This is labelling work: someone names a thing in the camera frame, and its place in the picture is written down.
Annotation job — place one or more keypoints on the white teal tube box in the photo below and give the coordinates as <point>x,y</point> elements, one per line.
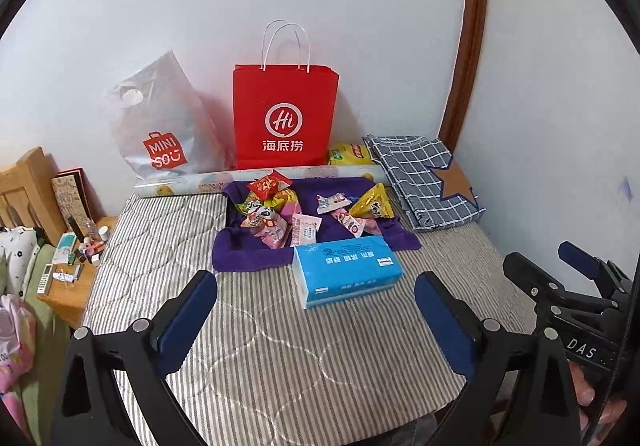
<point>65,249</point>

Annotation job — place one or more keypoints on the white remote control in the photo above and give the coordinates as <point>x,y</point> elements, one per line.
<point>45,280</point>

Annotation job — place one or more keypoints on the blue tissue pack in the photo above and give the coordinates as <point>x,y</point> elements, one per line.
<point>335,271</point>

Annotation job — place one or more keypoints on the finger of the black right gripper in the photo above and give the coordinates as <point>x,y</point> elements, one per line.
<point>556,304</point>
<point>586,264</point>

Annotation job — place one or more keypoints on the purple towel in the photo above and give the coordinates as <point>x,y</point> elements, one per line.
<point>236,249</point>

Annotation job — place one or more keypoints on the rolled fruit print mat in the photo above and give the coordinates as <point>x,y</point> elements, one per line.
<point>215,182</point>

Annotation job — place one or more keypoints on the brown wooden door frame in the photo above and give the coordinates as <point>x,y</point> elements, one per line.
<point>465,68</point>

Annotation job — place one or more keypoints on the wooden nightstand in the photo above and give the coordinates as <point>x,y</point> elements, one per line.
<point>72,283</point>

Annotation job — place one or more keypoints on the pink yellow snack packet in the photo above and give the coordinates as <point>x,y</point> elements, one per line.
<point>286,203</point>

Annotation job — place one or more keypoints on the white Miniso plastic bag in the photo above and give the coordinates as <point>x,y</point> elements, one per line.
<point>160,124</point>

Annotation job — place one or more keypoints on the red Haidilao paper bag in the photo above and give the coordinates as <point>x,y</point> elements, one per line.
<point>283,113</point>

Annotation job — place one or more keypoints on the yellow chips bag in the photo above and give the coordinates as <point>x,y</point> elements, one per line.
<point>349,154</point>

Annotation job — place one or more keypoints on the white pink snack packet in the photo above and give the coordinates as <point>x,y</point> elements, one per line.
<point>332,203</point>

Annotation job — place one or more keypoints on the pink floral bag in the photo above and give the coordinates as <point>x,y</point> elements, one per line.
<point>18,346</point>

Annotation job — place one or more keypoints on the patterned book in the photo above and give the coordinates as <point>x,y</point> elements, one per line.
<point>70,194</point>

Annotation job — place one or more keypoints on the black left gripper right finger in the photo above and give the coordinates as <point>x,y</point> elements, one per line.
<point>543,406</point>

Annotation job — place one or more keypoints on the white floral pillow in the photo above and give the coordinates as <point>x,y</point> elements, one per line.
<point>19,250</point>

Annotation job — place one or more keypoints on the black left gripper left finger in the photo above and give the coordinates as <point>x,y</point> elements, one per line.
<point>89,409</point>

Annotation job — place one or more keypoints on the pink strawberry wafer packet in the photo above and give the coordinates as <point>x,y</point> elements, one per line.
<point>354,225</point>

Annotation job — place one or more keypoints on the green snack packet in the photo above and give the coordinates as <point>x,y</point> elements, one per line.
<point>249,205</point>

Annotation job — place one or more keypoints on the blue plaid folded cloth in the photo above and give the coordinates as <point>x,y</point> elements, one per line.
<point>432,188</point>

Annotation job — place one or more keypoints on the white red character snack packet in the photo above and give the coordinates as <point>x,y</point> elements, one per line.
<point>268,225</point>

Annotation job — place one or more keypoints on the striped quilted mattress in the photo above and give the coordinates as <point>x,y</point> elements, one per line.
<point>265,371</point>

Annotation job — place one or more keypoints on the pale pink sachet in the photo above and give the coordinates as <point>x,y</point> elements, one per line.
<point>304,229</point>

